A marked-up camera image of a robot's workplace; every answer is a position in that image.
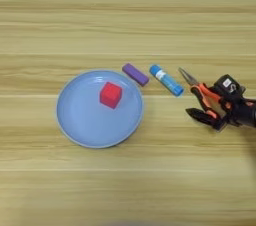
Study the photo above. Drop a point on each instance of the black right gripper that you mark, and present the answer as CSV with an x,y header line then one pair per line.
x,y
241,113

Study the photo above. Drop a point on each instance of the blue glue stick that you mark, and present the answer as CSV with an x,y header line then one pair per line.
x,y
166,81

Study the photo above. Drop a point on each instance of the red cube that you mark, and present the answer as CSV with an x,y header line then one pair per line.
x,y
110,95

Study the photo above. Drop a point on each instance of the orange black needle-nose pliers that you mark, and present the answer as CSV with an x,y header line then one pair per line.
x,y
208,96

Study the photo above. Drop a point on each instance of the purple rectangular block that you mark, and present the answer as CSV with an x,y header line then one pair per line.
x,y
135,74

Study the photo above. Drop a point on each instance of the light blue round plate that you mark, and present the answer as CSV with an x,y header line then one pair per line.
x,y
83,123

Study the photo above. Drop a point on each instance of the black box with white label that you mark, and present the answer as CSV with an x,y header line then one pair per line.
x,y
229,85

